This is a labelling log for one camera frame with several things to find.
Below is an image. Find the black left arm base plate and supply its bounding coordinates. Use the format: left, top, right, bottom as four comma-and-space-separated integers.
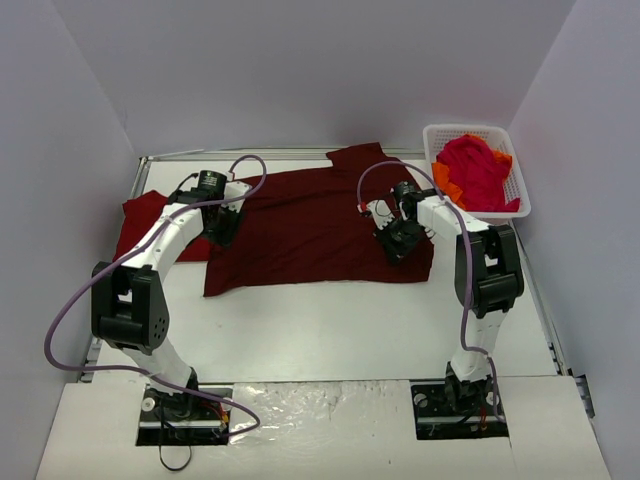
136, 386, 230, 447

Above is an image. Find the orange t shirt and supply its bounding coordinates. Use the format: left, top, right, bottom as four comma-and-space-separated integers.
431, 148, 515, 205

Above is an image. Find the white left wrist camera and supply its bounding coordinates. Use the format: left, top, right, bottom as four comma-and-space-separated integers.
223, 172, 252, 213

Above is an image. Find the crimson pink t shirt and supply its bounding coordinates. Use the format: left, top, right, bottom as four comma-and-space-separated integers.
436, 132, 521, 213

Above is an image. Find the thin black cable loop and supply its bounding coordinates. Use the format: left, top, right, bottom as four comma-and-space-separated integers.
158, 434, 196, 472

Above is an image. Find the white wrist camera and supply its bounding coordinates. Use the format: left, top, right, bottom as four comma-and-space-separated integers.
357, 200, 397, 231
223, 172, 252, 213

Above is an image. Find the folded red t shirt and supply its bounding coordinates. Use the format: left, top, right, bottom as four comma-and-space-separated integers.
112, 190, 210, 262

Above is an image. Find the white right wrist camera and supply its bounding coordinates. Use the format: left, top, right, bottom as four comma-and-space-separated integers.
357, 200, 397, 231

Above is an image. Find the white plastic laundry basket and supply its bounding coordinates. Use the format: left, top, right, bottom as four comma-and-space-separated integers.
423, 124, 531, 223

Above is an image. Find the dark maroon t shirt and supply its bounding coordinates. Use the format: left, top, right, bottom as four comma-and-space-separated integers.
204, 143, 434, 297

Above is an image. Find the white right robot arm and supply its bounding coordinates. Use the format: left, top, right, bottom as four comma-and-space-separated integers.
364, 182, 524, 413

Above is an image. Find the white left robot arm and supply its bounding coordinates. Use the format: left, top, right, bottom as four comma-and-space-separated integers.
91, 170, 251, 418

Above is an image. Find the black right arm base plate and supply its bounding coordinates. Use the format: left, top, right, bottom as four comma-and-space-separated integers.
410, 380, 509, 441

